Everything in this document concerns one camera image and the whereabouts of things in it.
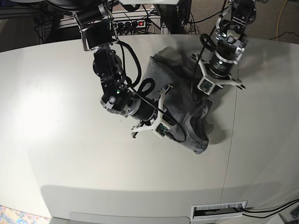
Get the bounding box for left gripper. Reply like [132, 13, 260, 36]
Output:
[191, 51, 246, 94]

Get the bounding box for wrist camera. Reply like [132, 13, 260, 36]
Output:
[154, 123, 170, 138]
[197, 77, 215, 95]

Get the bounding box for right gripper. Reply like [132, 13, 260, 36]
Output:
[128, 85, 174, 138]

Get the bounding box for black power strip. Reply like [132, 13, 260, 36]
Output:
[114, 21, 146, 29]

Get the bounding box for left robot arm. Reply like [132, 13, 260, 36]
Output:
[192, 0, 256, 95]

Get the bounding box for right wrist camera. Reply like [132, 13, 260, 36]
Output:
[154, 123, 170, 138]

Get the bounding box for black cables at grommet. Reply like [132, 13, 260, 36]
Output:
[242, 199, 299, 219]

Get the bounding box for grey T-shirt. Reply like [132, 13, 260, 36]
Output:
[143, 54, 212, 154]

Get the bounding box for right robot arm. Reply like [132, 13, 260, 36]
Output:
[47, 0, 175, 138]

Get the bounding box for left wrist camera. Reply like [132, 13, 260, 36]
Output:
[197, 77, 215, 95]

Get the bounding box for yellow cable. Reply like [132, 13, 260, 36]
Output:
[275, 0, 290, 39]

